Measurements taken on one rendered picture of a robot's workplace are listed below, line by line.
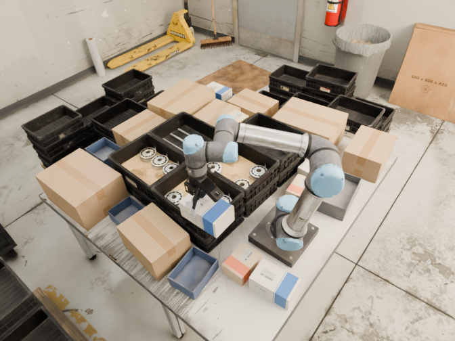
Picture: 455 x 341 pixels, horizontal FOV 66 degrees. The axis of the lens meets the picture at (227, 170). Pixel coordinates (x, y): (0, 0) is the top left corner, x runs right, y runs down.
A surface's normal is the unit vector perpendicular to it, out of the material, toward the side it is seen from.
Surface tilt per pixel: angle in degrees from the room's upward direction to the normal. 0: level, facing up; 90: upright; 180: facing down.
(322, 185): 86
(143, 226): 0
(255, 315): 0
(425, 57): 79
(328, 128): 0
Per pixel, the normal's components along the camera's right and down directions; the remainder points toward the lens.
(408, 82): -0.61, 0.36
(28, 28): 0.78, 0.41
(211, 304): -0.05, -0.73
